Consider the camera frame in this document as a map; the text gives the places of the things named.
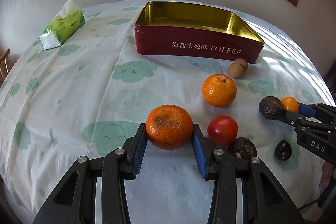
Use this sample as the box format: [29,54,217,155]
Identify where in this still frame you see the large rough orange tangerine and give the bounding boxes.
[146,105,193,150]

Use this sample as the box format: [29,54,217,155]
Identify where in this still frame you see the small orange kumquat tangerine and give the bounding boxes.
[281,97,299,113]

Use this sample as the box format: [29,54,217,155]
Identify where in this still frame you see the person's right hand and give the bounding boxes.
[319,162,335,188]

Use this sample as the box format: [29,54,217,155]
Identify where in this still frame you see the smooth orange tangerine with stem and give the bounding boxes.
[202,74,237,107]

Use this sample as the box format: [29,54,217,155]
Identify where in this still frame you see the brown longan back by tin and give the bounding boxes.
[234,58,248,71]

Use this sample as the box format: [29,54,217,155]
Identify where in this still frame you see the white cloud-print tablecloth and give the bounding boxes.
[1,0,333,223]

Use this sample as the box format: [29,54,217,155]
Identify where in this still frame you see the red gold toffee tin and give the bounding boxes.
[134,1,264,64]

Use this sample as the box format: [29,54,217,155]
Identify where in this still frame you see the dark shiny chestnut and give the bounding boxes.
[274,140,292,161]

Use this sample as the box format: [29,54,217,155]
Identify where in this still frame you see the wooden chair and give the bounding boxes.
[0,48,10,84]

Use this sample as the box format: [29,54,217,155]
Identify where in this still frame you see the brown longan by tin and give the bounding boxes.
[228,63,245,79]
[234,58,248,71]

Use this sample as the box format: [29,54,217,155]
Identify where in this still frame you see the dark wrinkled passion fruit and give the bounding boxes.
[259,96,284,120]

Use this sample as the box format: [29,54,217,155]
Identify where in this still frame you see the red tomato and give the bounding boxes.
[207,115,238,146]

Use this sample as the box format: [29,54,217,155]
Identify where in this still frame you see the dark passion fruit behind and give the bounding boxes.
[227,137,257,160]

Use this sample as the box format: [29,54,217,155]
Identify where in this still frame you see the brown longan front by tin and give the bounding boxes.
[228,63,245,79]

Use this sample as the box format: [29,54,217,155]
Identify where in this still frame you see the green tissue pack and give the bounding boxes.
[39,0,85,50]

